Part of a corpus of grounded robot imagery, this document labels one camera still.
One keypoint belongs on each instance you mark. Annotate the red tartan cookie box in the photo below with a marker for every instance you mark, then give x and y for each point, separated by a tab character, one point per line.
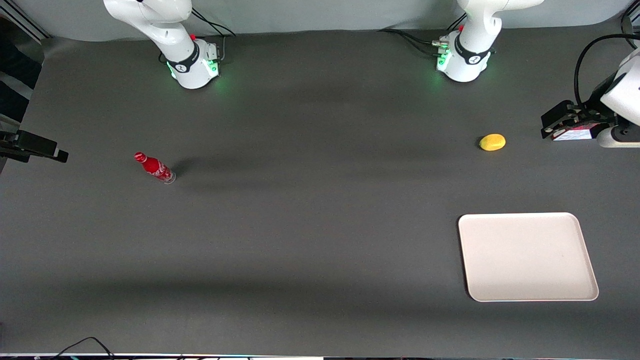
575	133

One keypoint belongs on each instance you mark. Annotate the red cola bottle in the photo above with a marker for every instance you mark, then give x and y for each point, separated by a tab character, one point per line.
155	167

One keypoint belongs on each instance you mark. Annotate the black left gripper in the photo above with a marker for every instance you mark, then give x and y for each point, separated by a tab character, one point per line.
594	108

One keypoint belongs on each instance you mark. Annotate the aluminium frame rail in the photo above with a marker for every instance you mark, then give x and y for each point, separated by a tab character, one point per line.
25	20

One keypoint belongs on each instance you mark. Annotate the white rectangular tray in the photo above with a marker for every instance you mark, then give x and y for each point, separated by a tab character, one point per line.
525	255

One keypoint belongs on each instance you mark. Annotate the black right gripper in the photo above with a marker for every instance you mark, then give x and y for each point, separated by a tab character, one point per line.
31	143

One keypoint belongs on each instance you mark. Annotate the yellow mango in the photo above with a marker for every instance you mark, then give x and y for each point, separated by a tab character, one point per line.
492	142

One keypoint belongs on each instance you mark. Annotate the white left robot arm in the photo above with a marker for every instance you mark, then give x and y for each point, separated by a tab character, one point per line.
470	55

